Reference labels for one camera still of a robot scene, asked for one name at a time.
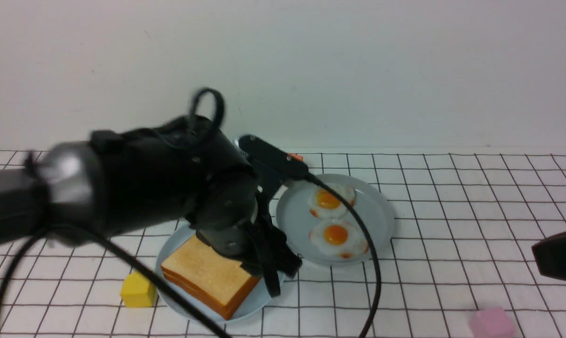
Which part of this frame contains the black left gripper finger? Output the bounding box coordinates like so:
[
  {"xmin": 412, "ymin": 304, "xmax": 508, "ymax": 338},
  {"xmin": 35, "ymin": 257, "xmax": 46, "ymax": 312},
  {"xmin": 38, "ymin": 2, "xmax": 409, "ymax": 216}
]
[
  {"xmin": 243, "ymin": 225, "xmax": 281, "ymax": 298},
  {"xmin": 264, "ymin": 223, "xmax": 303, "ymax": 278}
]

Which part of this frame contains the back fried egg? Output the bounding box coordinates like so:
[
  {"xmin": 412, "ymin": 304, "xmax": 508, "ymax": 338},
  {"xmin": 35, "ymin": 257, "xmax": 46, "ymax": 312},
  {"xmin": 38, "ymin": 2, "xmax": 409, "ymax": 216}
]
[{"xmin": 307, "ymin": 184, "xmax": 356, "ymax": 220}]

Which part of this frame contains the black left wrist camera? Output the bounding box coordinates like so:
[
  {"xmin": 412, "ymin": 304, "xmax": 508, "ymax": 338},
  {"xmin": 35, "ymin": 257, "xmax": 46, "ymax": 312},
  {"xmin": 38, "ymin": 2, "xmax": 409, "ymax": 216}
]
[{"xmin": 236, "ymin": 134, "xmax": 309, "ymax": 200}]

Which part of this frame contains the front fried egg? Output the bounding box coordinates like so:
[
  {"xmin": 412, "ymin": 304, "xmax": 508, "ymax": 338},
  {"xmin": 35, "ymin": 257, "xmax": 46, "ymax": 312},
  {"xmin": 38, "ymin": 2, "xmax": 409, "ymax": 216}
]
[{"xmin": 308, "ymin": 220, "xmax": 369, "ymax": 260}]

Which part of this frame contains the pink cube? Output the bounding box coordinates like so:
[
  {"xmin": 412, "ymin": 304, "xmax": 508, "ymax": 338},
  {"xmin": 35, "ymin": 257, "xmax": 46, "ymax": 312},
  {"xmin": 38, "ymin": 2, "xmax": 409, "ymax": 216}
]
[{"xmin": 469, "ymin": 307, "xmax": 516, "ymax": 338}]

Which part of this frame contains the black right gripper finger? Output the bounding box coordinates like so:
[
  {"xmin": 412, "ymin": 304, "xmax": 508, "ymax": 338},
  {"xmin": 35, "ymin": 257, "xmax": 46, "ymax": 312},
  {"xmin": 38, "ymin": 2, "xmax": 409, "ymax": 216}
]
[{"xmin": 532, "ymin": 231, "xmax": 566, "ymax": 282}]

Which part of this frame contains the salmon orange cube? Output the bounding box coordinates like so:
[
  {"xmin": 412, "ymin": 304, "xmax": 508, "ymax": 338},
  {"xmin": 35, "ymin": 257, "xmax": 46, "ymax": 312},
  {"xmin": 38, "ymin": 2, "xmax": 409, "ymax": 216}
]
[{"xmin": 287, "ymin": 153, "xmax": 304, "ymax": 162}]

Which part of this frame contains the grey plate with eggs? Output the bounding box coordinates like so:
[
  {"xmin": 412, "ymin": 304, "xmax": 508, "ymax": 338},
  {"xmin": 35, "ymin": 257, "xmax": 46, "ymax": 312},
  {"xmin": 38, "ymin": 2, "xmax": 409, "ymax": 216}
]
[{"xmin": 275, "ymin": 174, "xmax": 395, "ymax": 266}]

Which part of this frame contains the yellow cube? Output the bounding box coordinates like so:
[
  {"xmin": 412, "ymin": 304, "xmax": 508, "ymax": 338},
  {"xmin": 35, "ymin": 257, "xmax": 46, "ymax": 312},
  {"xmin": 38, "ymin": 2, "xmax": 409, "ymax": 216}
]
[{"xmin": 120, "ymin": 271, "xmax": 156, "ymax": 308}]

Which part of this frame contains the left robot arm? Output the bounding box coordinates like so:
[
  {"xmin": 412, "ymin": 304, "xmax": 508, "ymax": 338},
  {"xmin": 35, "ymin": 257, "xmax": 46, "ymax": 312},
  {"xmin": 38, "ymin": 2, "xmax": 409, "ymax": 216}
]
[{"xmin": 0, "ymin": 117, "xmax": 302, "ymax": 297}]

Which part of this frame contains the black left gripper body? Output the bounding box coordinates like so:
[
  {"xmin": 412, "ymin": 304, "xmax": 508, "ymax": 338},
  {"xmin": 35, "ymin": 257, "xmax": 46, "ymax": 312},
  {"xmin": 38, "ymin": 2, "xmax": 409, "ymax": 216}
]
[{"xmin": 119, "ymin": 117, "xmax": 266, "ymax": 263}]

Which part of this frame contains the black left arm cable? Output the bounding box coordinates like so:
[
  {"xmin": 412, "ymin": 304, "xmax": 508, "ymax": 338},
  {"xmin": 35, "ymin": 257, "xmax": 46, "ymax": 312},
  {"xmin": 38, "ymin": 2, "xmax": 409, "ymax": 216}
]
[{"xmin": 0, "ymin": 87, "xmax": 383, "ymax": 338}]

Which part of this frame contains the fried egg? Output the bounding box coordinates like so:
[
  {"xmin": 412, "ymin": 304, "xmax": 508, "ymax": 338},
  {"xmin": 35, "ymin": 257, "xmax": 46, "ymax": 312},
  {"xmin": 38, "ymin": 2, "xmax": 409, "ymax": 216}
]
[
  {"xmin": 307, "ymin": 184, "xmax": 356, "ymax": 220},
  {"xmin": 308, "ymin": 220, "xmax": 369, "ymax": 260}
]

